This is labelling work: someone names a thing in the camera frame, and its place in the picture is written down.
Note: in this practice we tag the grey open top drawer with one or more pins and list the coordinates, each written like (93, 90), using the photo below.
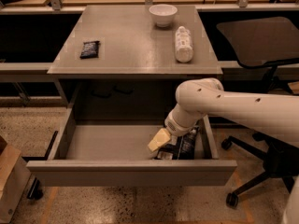
(90, 152)

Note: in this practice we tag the black caster wheel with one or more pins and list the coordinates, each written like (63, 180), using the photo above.
(35, 191)

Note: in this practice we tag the white bowl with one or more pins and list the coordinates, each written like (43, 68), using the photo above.
(163, 14)

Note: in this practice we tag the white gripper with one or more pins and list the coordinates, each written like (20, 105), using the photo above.
(174, 126)

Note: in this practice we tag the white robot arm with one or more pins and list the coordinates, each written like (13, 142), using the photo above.
(275, 118)

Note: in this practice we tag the small dark blue snack bag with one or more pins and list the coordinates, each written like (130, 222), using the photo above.
(90, 50)

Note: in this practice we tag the grey cabinet counter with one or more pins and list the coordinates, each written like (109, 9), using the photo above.
(136, 70)

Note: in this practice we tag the black office chair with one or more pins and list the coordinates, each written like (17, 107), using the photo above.
(260, 43)

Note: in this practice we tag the brown cardboard box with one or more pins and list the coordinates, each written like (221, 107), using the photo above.
(13, 179)

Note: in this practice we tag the blue chip bag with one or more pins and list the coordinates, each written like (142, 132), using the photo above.
(179, 148)

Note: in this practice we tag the white plastic bottle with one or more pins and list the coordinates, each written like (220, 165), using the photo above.
(183, 45)

